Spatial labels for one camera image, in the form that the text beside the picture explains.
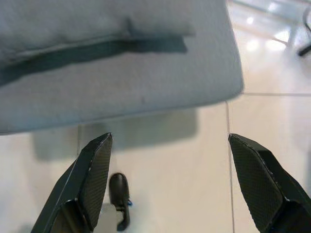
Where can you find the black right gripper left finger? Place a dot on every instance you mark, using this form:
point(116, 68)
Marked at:
point(82, 184)

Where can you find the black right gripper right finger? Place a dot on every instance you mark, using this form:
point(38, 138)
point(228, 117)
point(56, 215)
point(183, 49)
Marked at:
point(262, 189)

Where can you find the grey pillow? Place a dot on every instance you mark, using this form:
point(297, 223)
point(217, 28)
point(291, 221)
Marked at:
point(73, 21)

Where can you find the black office chair base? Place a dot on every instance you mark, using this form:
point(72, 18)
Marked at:
point(305, 46)

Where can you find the grey upholstered seat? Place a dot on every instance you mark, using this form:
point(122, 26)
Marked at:
point(150, 80)

